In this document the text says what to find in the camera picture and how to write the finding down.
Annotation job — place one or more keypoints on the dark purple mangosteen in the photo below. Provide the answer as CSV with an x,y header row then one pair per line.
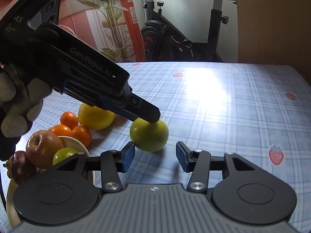
x,y
19,168

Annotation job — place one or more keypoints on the grey gloved left hand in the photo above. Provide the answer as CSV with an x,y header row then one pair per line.
x,y
21,103

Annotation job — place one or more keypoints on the yellow lemon rear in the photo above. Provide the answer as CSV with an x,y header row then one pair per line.
x,y
94,118

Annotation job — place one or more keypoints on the green apple front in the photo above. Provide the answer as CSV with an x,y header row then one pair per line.
x,y
63,154

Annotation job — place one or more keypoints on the cream round plate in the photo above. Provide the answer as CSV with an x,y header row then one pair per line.
x,y
12,186

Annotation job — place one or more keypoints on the printed wall backdrop curtain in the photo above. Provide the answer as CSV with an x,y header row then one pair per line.
x,y
109,26

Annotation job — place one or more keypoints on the red apple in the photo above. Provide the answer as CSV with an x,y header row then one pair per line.
x,y
41,148

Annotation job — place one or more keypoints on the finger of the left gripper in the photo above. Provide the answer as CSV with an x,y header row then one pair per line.
x,y
108,104
137,107

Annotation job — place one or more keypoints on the blue plaid tablecloth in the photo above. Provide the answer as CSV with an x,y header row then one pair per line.
x,y
260,112

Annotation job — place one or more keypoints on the orange tangerine beside apple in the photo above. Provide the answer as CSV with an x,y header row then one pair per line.
x,y
61,130

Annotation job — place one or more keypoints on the orange tangerine near plate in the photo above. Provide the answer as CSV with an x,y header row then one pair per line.
x,y
83,135

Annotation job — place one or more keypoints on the green apple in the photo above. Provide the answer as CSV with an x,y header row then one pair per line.
x,y
63,154
149,137

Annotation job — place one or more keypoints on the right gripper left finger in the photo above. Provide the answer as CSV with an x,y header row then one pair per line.
x,y
114,162

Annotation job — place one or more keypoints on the black exercise bike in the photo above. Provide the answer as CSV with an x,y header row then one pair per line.
x,y
182,30

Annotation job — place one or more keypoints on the wooden wardrobe panel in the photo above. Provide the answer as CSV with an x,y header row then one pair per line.
x,y
275,32

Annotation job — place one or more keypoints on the orange tangerine behind lemon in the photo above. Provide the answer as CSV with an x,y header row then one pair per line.
x,y
69,119

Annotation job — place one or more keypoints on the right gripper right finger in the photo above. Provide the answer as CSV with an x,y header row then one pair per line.
x,y
196,162

